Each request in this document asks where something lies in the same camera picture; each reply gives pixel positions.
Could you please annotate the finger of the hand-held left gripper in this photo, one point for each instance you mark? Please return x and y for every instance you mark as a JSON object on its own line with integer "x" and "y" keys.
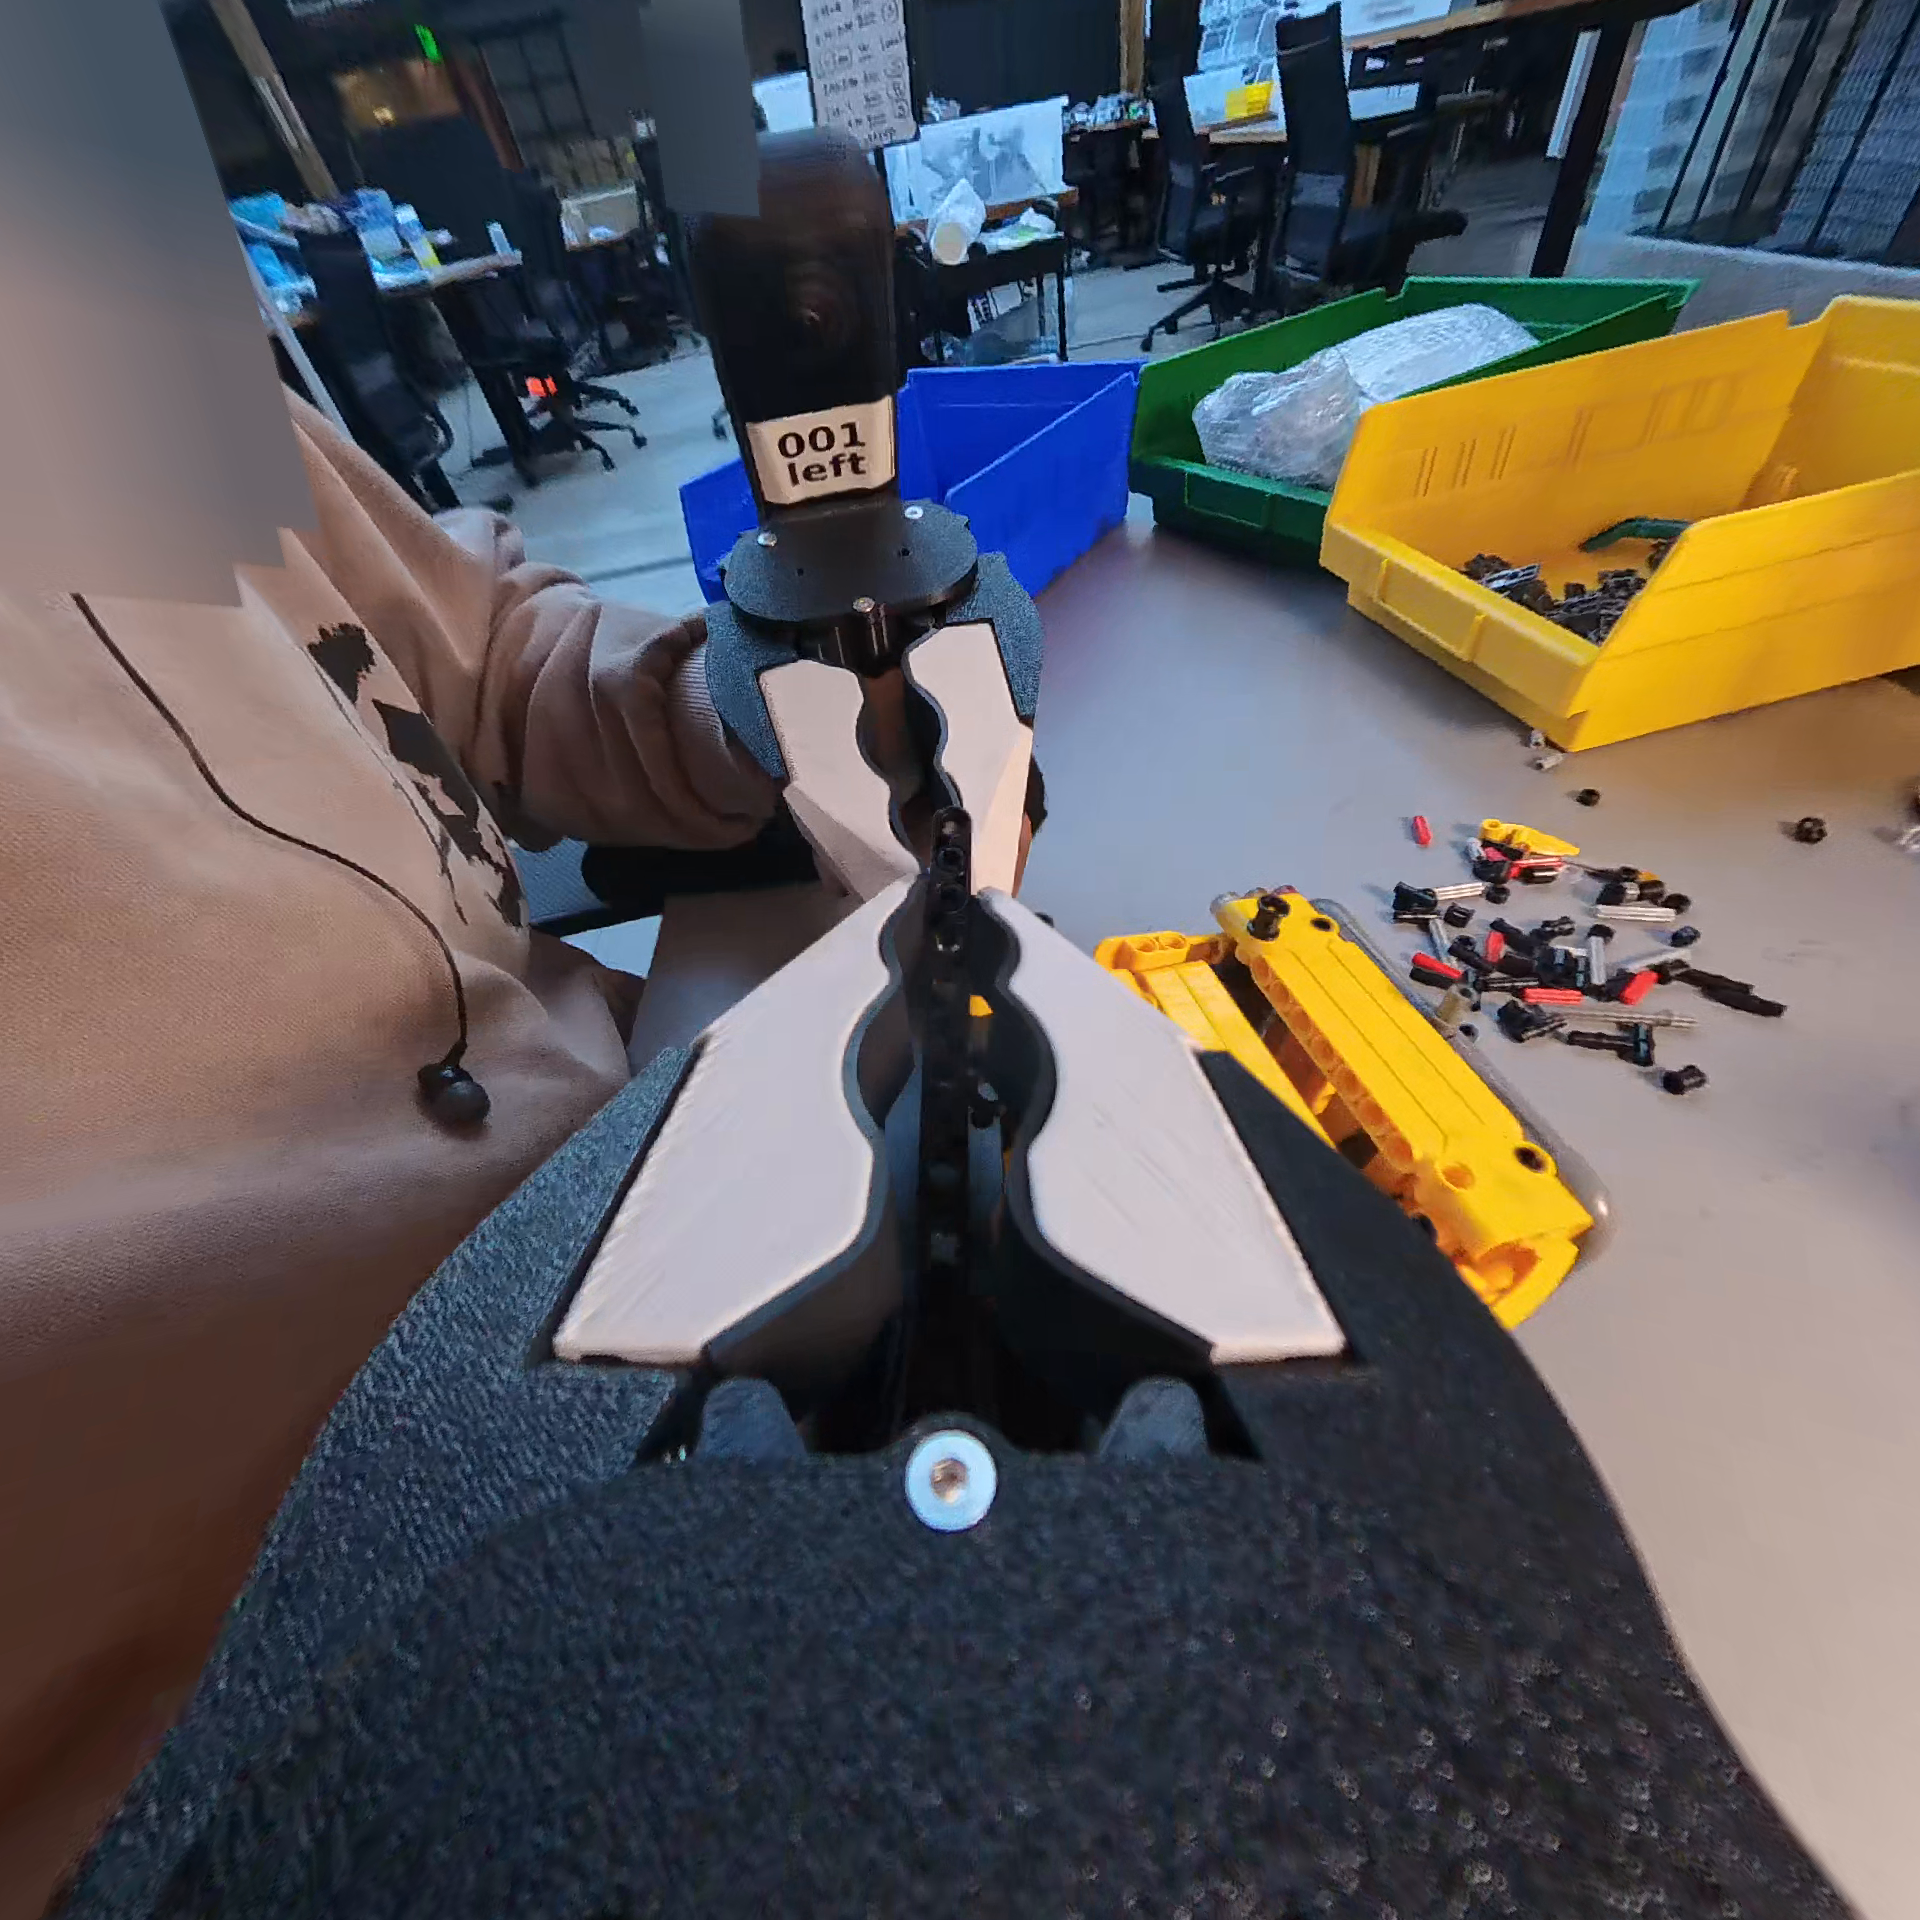
{"x": 820, "y": 764}
{"x": 990, "y": 750}

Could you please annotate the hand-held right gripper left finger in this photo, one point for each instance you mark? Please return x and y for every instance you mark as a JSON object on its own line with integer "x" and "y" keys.
{"x": 750, "y": 1184}

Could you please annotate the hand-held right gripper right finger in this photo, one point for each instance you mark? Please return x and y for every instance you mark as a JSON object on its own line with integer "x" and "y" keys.
{"x": 1171, "y": 1184}

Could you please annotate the yellow block toy model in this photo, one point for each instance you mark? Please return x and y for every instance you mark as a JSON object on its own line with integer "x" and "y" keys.
{"x": 1349, "y": 1049}

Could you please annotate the black block assembly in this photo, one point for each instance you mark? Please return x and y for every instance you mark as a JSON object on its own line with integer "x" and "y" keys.
{"x": 949, "y": 1049}

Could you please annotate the pile of small block pieces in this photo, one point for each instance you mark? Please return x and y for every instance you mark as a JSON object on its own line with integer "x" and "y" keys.
{"x": 1523, "y": 1020}

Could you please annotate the person's left forearm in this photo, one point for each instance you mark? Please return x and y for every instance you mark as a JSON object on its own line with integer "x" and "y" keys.
{"x": 599, "y": 704}

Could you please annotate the grey desk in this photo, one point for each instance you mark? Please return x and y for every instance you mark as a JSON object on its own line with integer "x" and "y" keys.
{"x": 1276, "y": 720}

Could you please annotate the black chair armrest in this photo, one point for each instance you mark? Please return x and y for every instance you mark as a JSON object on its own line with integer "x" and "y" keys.
{"x": 675, "y": 878}

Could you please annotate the blue plastic parts bin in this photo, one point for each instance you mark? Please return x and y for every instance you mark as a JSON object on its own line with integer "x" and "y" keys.
{"x": 1036, "y": 480}

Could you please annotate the green plastic parts bin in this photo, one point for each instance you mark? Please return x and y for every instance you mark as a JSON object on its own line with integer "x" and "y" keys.
{"x": 1200, "y": 518}

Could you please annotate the black office chair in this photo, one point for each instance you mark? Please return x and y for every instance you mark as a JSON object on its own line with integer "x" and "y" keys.
{"x": 1320, "y": 135}
{"x": 359, "y": 360}
{"x": 1200, "y": 196}
{"x": 557, "y": 301}

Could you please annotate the white flip chart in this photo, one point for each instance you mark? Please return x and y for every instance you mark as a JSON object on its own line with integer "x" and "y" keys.
{"x": 855, "y": 76}

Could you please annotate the bubble wrap bundle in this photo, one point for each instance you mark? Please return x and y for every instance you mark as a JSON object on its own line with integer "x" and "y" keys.
{"x": 1349, "y": 390}

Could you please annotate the beige hoodie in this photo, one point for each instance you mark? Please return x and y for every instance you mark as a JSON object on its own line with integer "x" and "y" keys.
{"x": 224, "y": 1200}

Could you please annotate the heap of black beams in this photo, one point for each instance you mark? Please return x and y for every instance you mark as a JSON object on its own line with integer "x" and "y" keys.
{"x": 1576, "y": 608}

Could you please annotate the green angled beam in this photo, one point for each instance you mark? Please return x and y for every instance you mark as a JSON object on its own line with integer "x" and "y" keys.
{"x": 1636, "y": 531}

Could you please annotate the yellow plastic parts bin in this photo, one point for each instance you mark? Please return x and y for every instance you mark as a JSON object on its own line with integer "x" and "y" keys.
{"x": 1724, "y": 661}

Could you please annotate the wooden background table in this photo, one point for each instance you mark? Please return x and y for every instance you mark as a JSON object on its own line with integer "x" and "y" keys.
{"x": 1576, "y": 149}

